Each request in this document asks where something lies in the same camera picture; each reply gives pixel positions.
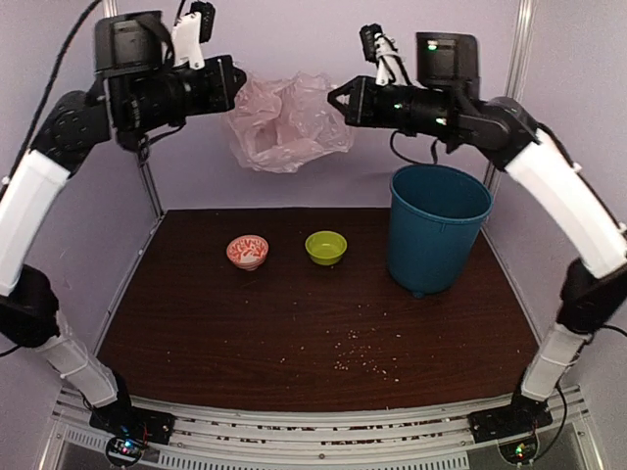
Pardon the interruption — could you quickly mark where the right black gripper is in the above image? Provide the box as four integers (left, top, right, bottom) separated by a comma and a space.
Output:
327, 73, 458, 139

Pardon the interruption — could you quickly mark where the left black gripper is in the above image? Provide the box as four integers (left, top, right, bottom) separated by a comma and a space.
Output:
121, 55, 248, 138

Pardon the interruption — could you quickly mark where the pink plastic trash bag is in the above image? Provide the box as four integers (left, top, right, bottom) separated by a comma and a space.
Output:
222, 72, 355, 174

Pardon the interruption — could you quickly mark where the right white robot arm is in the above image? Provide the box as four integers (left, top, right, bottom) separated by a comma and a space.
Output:
327, 75, 626, 433

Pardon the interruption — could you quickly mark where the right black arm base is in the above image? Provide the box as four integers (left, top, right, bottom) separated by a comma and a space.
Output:
467, 404, 553, 466

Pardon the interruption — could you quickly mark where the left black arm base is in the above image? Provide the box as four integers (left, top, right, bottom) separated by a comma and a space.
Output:
85, 401, 175, 468

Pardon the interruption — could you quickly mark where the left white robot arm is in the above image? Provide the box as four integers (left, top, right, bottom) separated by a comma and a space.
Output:
1, 54, 247, 435

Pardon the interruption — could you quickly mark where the blue plastic trash bin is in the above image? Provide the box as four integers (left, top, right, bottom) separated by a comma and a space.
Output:
387, 164, 493, 299

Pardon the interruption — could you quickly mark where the green plastic bowl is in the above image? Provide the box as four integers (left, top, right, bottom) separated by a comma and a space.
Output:
305, 230, 348, 266

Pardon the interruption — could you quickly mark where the red patterned white bowl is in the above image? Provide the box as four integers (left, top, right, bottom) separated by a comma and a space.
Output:
226, 235, 269, 271

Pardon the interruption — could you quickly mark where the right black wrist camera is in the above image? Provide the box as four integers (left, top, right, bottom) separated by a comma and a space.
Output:
360, 23, 410, 86

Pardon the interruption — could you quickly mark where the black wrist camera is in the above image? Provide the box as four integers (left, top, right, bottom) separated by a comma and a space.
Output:
171, 1, 216, 70
360, 23, 410, 86

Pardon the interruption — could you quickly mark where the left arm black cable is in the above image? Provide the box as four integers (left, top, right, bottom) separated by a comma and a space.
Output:
9, 0, 107, 177

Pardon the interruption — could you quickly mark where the left aluminium frame post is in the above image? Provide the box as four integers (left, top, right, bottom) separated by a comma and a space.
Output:
96, 1, 164, 218

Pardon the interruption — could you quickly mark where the aluminium frame post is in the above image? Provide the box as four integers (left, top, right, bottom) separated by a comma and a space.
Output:
482, 0, 535, 190
96, 1, 164, 218

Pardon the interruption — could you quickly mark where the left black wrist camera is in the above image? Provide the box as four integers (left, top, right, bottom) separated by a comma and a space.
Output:
171, 1, 216, 70

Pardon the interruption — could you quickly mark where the right aluminium frame post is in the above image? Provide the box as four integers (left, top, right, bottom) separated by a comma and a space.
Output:
482, 0, 535, 190

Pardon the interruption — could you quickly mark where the aluminium front rail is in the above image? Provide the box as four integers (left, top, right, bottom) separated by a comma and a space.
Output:
39, 387, 603, 469

